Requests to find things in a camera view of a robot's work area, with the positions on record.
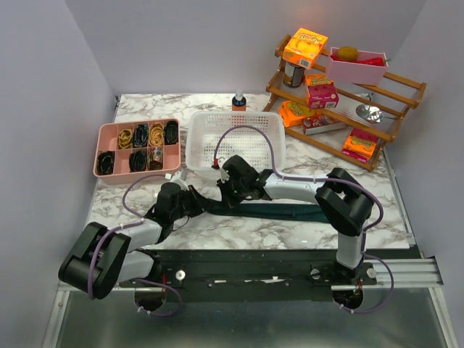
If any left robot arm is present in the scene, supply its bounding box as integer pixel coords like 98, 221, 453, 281
58, 183, 221, 299

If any black rolled tie bottom left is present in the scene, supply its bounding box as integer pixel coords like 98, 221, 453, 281
96, 151, 115, 175

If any pink compartment organizer box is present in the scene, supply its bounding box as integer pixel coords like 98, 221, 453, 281
94, 118, 181, 184

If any dark green tie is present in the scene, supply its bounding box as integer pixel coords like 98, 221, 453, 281
206, 203, 329, 223

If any dark blue rolled tie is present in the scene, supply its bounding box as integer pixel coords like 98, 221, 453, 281
133, 123, 149, 148

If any black rolled tie bottom middle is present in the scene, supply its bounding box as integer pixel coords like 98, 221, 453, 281
129, 150, 147, 173

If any brown potato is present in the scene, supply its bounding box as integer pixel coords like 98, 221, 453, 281
336, 46, 359, 62

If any pink rectangular bin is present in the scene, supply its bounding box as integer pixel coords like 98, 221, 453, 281
326, 47, 389, 86

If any black rolled tie top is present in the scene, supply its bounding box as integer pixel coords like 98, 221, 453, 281
164, 120, 179, 145

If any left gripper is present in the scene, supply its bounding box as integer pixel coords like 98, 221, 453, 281
170, 184, 214, 221

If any dark jar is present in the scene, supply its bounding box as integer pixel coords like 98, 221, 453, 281
283, 62, 305, 88

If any white red flat box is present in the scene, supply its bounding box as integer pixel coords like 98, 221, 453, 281
302, 113, 347, 136

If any orange sponge box middle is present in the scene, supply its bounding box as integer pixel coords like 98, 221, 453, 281
278, 100, 318, 128

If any pink sponge box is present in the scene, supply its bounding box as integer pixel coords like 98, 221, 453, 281
304, 74, 339, 109

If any aluminium rail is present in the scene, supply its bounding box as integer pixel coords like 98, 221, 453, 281
58, 258, 443, 291

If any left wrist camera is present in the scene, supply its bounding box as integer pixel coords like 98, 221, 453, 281
170, 169, 188, 190

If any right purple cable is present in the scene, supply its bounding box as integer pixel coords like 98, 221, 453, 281
212, 125, 395, 315

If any yellow rolled tie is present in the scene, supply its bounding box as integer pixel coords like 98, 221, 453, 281
149, 123, 164, 146
117, 128, 133, 149

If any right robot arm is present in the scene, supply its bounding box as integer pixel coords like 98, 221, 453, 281
215, 155, 374, 284

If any wooden tiered rack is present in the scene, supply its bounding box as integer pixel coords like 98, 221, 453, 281
264, 35, 427, 171

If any yellow rolled tie right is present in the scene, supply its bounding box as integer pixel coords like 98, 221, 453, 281
149, 123, 164, 146

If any white plastic basket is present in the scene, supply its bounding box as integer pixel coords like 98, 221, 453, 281
185, 111, 286, 177

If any silver metal spoon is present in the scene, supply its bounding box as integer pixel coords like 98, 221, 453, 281
355, 104, 396, 124

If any red chili pepper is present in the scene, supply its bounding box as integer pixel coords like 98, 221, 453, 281
331, 54, 388, 67

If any orange sponge box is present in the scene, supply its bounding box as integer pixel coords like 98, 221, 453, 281
341, 128, 378, 163
278, 100, 318, 128
283, 28, 328, 70

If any orange spray bottle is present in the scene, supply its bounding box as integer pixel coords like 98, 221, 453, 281
231, 89, 247, 111

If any black rolled tie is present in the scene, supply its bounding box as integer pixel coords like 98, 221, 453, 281
96, 151, 115, 175
129, 150, 147, 173
164, 120, 179, 145

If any yellow rolled tie left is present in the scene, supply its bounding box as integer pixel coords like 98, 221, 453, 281
117, 128, 133, 149

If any patterned rolled tie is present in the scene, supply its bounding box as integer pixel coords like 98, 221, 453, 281
147, 146, 164, 170

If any orange sponge box lower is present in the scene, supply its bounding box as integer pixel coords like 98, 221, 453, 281
341, 128, 378, 163

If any orange sponge box top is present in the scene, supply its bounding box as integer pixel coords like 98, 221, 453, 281
283, 28, 328, 70

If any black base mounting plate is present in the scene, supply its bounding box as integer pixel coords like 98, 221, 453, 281
104, 248, 378, 304

